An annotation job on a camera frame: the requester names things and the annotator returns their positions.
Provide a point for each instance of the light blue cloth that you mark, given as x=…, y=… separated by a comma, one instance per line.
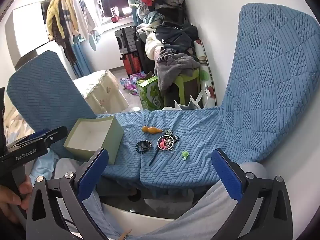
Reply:
x=50, y=162

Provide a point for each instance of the green printed carton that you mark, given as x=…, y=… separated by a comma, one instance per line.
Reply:
x=150, y=95

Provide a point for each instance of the dark jacket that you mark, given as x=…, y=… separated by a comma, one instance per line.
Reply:
x=175, y=35

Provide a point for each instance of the black suitcase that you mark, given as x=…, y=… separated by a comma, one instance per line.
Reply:
x=141, y=55

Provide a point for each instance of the person's left hand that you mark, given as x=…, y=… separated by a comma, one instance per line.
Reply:
x=26, y=188

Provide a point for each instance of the printed blanket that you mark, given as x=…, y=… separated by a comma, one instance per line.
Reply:
x=15, y=125

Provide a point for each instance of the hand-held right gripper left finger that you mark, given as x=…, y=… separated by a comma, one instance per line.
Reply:
x=92, y=171

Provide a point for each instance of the table with cream tablecloth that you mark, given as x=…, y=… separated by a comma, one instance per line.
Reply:
x=100, y=90

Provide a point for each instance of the yellow hanging jacket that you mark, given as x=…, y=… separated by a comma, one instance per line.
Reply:
x=53, y=12

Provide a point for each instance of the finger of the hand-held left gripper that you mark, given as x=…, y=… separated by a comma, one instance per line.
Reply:
x=37, y=134
x=56, y=133

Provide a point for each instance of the colourful cloth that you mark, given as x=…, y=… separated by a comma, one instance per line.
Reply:
x=130, y=82

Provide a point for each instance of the white panel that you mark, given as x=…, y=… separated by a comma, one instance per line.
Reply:
x=27, y=27

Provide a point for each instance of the red suitcase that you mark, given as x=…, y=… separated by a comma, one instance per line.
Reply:
x=131, y=65

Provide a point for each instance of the pale green box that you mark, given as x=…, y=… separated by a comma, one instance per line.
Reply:
x=92, y=135

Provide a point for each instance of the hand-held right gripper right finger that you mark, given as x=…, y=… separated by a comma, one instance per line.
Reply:
x=226, y=175

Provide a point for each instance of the green metal charm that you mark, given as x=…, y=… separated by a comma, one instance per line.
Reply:
x=168, y=131

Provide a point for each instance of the cream padded jacket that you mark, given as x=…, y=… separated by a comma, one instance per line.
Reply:
x=151, y=47

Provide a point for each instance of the white tote bag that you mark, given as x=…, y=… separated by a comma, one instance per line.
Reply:
x=197, y=102

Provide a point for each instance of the blue textured sofa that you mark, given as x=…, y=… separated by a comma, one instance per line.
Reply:
x=200, y=127

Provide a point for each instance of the orange gourd ornament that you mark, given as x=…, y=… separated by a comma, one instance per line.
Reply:
x=151, y=130

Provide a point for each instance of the green plastic stool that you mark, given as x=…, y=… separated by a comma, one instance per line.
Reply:
x=187, y=75

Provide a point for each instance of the blue curtain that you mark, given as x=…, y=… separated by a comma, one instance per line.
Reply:
x=82, y=60

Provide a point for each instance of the hanging clothes on rack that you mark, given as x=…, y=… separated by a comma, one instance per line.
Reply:
x=66, y=40

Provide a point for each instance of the silver bangle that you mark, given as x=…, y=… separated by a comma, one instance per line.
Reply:
x=160, y=148

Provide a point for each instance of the white hanging shirts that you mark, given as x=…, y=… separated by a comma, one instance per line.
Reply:
x=82, y=15

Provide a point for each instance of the pile of mixed clothes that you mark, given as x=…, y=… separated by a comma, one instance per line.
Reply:
x=160, y=2

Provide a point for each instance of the small green clip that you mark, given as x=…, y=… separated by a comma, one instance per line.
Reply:
x=185, y=154

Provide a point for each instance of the grey hard suitcase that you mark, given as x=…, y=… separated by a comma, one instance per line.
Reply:
x=125, y=38

